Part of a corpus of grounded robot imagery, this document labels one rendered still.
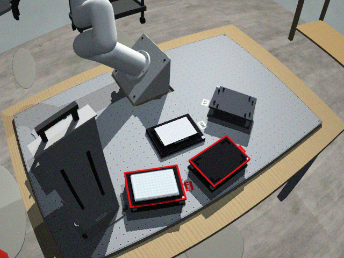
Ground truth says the black rectangular nest with red border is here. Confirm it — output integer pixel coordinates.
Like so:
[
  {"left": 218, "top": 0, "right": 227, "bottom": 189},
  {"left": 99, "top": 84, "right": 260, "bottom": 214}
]
[
  {"left": 124, "top": 164, "right": 187, "bottom": 213},
  {"left": 188, "top": 135, "right": 250, "bottom": 193}
]

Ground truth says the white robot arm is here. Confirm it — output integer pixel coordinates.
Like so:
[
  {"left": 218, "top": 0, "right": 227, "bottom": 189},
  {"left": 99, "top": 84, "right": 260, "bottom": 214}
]
[{"left": 70, "top": 0, "right": 151, "bottom": 81}]

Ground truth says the dark grey rectangular nest with corner posts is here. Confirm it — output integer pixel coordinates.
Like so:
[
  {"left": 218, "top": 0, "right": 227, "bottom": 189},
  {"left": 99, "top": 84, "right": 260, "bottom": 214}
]
[{"left": 207, "top": 85, "right": 257, "bottom": 129}]

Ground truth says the white microplate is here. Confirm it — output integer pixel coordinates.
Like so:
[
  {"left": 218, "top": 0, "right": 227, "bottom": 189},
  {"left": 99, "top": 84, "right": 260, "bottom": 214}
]
[{"left": 130, "top": 169, "right": 180, "bottom": 202}]

